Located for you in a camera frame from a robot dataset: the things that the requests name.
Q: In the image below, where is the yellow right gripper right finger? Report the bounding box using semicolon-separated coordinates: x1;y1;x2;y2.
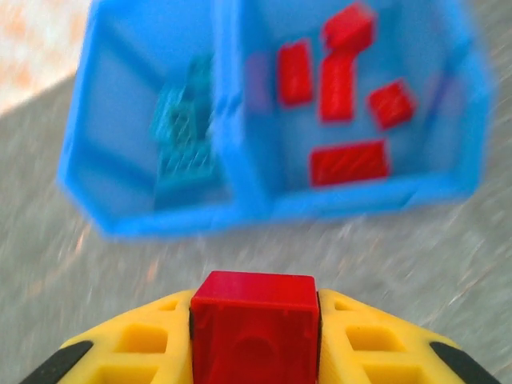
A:
318;287;503;384

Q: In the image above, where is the blue lego brick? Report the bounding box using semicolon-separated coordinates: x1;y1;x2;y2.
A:
150;86;215;141
154;138;219;190

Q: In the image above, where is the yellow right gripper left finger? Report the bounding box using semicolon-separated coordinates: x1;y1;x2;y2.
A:
15;290;194;384

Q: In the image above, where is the blue plastic bin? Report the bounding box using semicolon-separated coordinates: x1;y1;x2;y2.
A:
223;0;495;230
55;0;241;242

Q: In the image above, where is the red lego brick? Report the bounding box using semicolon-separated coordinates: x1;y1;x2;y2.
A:
322;2;378;53
190;270;322;384
318;53;358;123
367;78;419;131
309;138;391;188
275;38;315;109

